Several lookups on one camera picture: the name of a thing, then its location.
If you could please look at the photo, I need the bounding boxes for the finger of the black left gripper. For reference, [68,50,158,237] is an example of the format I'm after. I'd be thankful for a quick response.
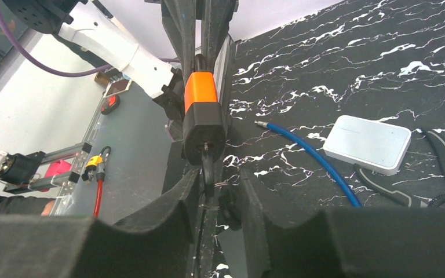
[201,0,238,74]
[160,0,199,82]

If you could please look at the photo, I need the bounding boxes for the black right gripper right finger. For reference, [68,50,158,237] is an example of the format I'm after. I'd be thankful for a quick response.
[238,169,445,277]

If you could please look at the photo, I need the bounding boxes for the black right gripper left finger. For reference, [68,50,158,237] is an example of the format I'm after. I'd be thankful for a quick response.
[0,170,199,277]

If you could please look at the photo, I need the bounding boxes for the black padlock keys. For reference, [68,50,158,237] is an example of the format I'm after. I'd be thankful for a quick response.
[201,142,242,231]

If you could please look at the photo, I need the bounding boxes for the orange black padlock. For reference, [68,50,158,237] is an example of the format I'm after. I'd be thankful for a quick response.
[183,54,226,166]

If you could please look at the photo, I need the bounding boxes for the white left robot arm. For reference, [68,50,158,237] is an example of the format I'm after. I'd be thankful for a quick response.
[5,1,238,120]

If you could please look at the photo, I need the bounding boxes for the black flat box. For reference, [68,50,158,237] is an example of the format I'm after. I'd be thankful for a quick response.
[217,229,249,277]

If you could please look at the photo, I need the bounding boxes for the black grey pliers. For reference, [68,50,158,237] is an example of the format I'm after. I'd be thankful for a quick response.
[353,127,445,209]

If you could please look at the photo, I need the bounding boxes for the white rectangular box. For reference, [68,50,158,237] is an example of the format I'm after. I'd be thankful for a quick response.
[323,115,411,176]

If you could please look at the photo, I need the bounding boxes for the red black round button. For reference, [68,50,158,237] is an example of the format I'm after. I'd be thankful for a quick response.
[100,95,121,115]

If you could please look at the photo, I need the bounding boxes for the yellow padlock red cable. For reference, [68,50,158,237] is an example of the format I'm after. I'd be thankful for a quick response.
[81,145,112,219]

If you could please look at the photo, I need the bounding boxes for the aluminium frame rail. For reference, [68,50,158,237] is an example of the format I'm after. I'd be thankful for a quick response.
[3,107,108,215]

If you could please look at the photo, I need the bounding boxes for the blue cable lock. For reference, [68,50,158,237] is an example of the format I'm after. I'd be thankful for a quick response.
[253,120,363,207]

